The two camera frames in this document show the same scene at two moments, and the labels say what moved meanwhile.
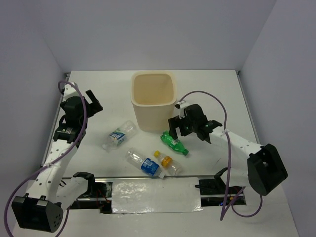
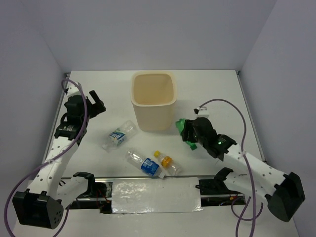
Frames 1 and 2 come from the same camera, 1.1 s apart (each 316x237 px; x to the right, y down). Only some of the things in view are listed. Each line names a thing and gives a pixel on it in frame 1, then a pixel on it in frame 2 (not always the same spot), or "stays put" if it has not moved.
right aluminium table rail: (242, 86) stays put
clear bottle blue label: (149, 166) stays put
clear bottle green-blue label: (117, 136) stays put
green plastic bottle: (175, 144) -> (179, 125)
